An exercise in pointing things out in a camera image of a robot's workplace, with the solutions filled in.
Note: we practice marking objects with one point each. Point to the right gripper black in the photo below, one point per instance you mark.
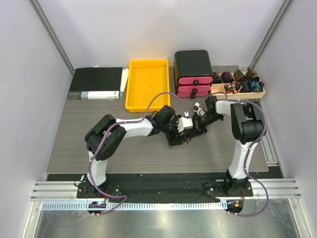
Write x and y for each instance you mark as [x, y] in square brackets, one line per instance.
[198, 126]

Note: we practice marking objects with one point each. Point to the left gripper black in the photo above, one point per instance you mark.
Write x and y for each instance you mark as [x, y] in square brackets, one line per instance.
[175, 121]

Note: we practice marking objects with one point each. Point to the dark patterned necktie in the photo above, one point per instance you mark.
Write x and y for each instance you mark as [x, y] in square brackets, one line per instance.
[186, 136]

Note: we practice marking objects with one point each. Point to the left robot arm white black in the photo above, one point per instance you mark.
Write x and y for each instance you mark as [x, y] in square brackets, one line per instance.
[105, 137]

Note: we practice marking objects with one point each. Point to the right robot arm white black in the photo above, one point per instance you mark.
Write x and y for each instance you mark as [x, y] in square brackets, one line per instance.
[248, 126]

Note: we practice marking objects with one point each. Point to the wooden compartment box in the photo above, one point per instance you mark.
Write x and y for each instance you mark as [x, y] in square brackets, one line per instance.
[219, 91]

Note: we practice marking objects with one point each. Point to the black pink drawer unit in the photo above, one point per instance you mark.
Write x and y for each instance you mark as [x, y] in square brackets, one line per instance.
[192, 73]

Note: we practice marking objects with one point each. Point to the rolled floral tie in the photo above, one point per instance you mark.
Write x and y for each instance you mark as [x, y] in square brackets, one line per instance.
[231, 88]

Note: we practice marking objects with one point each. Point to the rolled red patterned tie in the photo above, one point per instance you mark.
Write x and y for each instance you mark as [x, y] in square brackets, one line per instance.
[227, 77]

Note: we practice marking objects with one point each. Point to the rolled navy tie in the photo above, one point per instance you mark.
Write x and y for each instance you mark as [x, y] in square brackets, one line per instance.
[243, 87]

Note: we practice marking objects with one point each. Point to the yellow plastic tray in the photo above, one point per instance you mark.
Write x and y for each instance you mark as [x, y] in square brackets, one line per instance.
[146, 79]

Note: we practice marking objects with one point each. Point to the rolled brown patterned tie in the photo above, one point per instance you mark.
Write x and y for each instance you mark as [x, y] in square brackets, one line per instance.
[239, 76]

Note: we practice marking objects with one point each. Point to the rolled blue tie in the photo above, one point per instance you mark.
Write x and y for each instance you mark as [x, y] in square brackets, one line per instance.
[256, 86]

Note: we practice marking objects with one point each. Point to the rolled orange dark tie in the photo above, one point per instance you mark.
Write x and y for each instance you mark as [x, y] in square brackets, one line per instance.
[252, 74]

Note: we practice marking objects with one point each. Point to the white teal pen box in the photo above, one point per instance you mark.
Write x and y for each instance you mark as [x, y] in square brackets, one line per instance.
[124, 78]

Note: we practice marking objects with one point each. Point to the black binder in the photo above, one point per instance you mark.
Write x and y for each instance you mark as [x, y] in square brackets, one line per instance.
[96, 83]

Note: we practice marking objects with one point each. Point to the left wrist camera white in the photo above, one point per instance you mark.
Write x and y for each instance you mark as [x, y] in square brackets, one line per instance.
[184, 122]

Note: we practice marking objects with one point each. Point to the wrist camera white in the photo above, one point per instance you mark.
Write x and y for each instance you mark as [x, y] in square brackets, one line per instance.
[198, 110]
[184, 122]

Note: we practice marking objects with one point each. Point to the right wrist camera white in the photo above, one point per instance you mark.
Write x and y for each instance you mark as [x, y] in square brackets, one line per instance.
[198, 110]

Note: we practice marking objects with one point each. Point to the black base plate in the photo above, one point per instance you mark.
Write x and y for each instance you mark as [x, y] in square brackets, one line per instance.
[164, 188]

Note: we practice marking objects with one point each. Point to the white slotted cable duct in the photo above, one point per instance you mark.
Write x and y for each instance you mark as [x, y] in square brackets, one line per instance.
[97, 206]

